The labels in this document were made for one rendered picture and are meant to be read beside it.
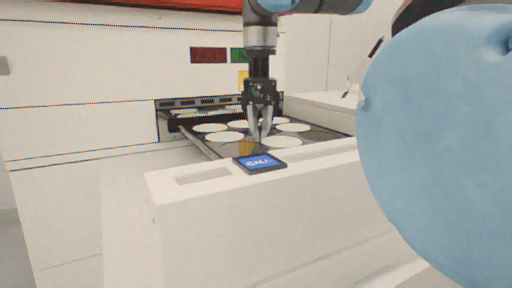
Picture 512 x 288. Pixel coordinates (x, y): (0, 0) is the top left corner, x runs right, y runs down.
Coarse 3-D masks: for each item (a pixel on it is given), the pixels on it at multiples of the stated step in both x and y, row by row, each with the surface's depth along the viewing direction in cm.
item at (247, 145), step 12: (192, 132) 79; (204, 132) 79; (216, 132) 80; (240, 132) 80; (276, 132) 80; (288, 132) 79; (300, 132) 79; (312, 132) 80; (324, 132) 80; (204, 144) 70; (216, 144) 69; (228, 144) 69; (240, 144) 69; (252, 144) 69; (264, 144) 68; (228, 156) 60
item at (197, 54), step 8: (192, 48) 87; (200, 48) 88; (208, 48) 89; (216, 48) 90; (224, 48) 92; (192, 56) 88; (200, 56) 89; (208, 56) 90; (216, 56) 91; (224, 56) 92
